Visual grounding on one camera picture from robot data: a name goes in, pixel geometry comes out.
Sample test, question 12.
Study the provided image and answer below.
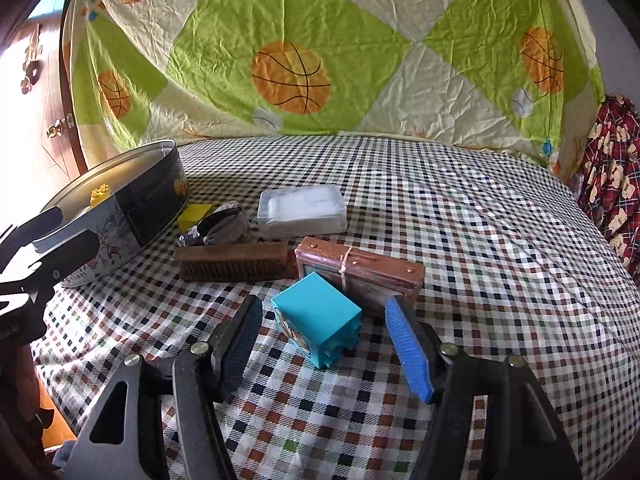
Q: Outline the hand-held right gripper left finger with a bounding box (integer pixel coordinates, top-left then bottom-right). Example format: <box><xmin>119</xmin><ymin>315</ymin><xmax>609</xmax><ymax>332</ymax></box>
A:
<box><xmin>65</xmin><ymin>295</ymin><xmax>264</xmax><ymax>480</ymax></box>

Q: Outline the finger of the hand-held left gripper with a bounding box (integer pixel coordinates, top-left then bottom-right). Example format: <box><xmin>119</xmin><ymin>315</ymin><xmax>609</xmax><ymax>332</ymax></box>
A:
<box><xmin>0</xmin><ymin>206</ymin><xmax>63</xmax><ymax>261</ymax></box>
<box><xmin>0</xmin><ymin>232</ymin><xmax>101</xmax><ymax>306</ymax></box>

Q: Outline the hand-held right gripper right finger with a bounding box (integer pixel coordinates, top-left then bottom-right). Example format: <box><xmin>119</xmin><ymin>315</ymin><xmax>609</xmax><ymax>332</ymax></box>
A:
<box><xmin>384</xmin><ymin>296</ymin><xmax>583</xmax><ymax>480</ymax></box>

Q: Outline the blue toy block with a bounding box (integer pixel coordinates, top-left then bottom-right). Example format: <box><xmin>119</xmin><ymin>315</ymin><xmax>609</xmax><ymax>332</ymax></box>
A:
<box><xmin>270</xmin><ymin>272</ymin><xmax>363</xmax><ymax>370</ymax></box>

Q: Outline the copper coloured box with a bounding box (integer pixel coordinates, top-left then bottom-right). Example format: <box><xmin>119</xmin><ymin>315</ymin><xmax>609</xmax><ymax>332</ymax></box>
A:
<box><xmin>294</xmin><ymin>236</ymin><xmax>426</xmax><ymax>318</ymax></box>

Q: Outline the round metal tin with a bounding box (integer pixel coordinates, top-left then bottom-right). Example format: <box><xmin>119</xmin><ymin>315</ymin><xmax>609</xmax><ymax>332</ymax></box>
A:
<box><xmin>32</xmin><ymin>140</ymin><xmax>191</xmax><ymax>288</ymax></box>

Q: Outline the grey shell-shaped object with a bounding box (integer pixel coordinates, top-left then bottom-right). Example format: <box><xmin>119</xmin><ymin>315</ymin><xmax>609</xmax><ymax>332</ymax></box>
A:
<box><xmin>177</xmin><ymin>202</ymin><xmax>252</xmax><ymax>248</ymax></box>

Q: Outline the yellow toy block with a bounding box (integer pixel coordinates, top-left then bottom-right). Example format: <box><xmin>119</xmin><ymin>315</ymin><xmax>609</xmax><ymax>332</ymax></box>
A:
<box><xmin>177</xmin><ymin>203</ymin><xmax>215</xmax><ymax>233</ymax></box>

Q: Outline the clear plastic box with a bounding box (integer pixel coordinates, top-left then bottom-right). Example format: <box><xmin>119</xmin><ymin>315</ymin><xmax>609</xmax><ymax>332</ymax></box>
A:
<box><xmin>257</xmin><ymin>184</ymin><xmax>348</xmax><ymax>240</ymax></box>

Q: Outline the brown wooden door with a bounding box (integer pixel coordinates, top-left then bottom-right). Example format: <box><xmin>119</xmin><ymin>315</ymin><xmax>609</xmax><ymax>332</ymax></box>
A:
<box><xmin>0</xmin><ymin>10</ymin><xmax>86</xmax><ymax>176</ymax></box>

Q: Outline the checkered tablecloth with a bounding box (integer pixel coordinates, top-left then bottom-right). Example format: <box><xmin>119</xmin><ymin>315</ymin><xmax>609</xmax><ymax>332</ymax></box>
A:
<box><xmin>30</xmin><ymin>132</ymin><xmax>640</xmax><ymax>480</ymax></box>

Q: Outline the door ornament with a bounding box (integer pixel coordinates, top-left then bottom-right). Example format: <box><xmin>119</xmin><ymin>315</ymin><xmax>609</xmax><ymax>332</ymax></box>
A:
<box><xmin>20</xmin><ymin>30</ymin><xmax>43</xmax><ymax>95</ymax></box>

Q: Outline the red plaid bear cloth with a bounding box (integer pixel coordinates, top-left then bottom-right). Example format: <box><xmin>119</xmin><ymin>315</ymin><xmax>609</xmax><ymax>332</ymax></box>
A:
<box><xmin>575</xmin><ymin>94</ymin><xmax>640</xmax><ymax>281</ymax></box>

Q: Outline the basketball print bed sheet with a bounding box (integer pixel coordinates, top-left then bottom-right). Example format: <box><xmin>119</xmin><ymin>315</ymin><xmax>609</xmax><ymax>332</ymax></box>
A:
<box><xmin>60</xmin><ymin>0</ymin><xmax>608</xmax><ymax>176</ymax></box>

